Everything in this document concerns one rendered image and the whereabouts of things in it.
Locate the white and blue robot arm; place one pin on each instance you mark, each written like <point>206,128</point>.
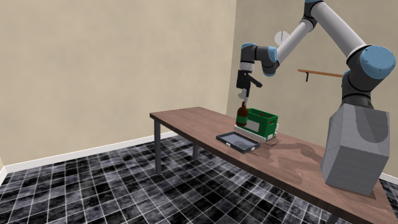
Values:
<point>369,64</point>

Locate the green bottle crate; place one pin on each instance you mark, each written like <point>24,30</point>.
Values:
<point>260,125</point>

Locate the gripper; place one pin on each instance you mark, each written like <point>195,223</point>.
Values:
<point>243,83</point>

